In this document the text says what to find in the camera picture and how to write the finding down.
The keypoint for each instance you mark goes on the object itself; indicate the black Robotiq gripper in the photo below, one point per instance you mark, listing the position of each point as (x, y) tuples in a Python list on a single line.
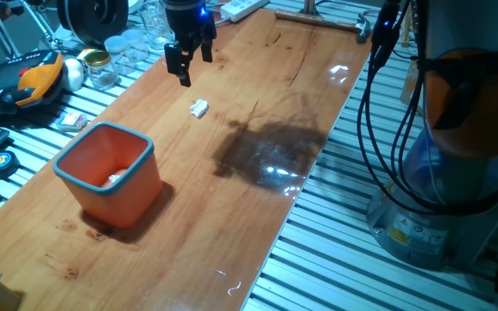
[(186, 21)]

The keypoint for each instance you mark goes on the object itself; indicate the white tissue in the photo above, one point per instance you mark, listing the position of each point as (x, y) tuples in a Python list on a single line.
[(199, 108)]

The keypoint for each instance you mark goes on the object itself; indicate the grey and orange KUKA arm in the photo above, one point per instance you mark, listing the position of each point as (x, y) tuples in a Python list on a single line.
[(447, 26)]

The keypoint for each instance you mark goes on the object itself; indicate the orange trash can blue rim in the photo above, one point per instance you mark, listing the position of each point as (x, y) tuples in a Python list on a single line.
[(119, 207)]

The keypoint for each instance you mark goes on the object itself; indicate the person's bare hand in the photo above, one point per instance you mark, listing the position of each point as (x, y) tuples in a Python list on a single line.
[(1, 11)]

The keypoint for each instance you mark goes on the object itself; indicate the clear drinking glass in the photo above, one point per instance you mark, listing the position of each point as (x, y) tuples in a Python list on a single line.
[(158, 30)]

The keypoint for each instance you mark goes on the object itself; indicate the clear plastic jar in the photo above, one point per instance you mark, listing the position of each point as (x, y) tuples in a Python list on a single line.
[(136, 47)]

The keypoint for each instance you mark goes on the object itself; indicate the white power strip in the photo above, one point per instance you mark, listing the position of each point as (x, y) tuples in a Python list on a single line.
[(242, 8)]

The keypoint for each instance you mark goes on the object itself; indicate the clear jar white lid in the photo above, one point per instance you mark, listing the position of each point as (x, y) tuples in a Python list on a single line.
[(116, 45)]

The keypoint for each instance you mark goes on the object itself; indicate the glass jar gold lid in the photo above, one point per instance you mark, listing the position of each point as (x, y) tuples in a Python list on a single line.
[(102, 73)]

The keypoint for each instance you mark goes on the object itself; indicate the black filament spool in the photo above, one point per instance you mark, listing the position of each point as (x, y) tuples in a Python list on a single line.
[(93, 21)]

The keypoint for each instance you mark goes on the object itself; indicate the small colourful box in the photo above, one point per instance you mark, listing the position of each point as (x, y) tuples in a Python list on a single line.
[(85, 54)]

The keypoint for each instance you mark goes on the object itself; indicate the white egg-shaped object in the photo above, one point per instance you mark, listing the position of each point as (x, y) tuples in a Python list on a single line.
[(73, 75)]

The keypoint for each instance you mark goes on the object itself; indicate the small clear wrapped packet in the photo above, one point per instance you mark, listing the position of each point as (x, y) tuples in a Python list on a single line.
[(72, 121)]

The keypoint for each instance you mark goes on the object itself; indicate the large crumpled white paper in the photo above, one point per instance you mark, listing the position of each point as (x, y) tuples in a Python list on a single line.
[(114, 178)]

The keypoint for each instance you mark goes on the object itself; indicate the black orange teach pendant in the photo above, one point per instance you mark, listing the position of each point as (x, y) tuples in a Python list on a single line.
[(37, 80)]

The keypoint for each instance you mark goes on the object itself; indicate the orange wooden board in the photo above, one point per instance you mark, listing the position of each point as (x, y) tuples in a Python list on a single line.
[(231, 237)]

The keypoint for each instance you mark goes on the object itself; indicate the black round tape measure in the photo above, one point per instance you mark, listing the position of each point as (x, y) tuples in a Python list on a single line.
[(0, 162)]

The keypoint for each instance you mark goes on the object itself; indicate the upright metal post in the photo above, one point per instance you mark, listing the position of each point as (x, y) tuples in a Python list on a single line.
[(310, 6)]

